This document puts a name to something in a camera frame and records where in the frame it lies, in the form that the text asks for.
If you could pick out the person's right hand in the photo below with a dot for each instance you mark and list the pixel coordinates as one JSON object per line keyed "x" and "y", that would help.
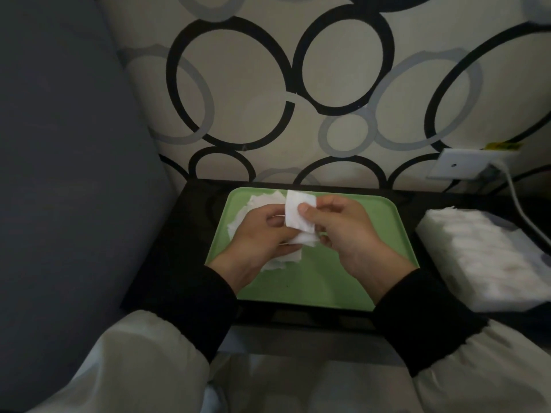
{"x": 357, "y": 236}

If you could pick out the person's left hand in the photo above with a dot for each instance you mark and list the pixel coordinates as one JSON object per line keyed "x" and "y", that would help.
{"x": 254, "y": 245}

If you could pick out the pile of white cotton pads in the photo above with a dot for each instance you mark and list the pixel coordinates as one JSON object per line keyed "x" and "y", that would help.
{"x": 258, "y": 202}

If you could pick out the white cotton pad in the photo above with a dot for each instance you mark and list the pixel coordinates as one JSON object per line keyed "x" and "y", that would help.
{"x": 295, "y": 210}

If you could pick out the green plastic tray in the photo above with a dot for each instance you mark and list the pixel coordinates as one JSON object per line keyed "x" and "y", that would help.
{"x": 323, "y": 279}

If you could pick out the person's right forearm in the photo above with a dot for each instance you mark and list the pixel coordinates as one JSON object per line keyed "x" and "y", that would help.
{"x": 452, "y": 352}

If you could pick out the person's left forearm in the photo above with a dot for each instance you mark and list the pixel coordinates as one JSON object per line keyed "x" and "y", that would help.
{"x": 155, "y": 348}

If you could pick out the yellow warning sticker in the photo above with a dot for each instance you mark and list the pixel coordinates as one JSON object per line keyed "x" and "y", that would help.
{"x": 503, "y": 146}

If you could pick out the grey upholstered sofa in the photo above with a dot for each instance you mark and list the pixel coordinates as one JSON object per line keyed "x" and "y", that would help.
{"x": 69, "y": 210}

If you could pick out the white wall socket plate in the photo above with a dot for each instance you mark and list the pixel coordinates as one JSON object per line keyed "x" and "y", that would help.
{"x": 454, "y": 164}

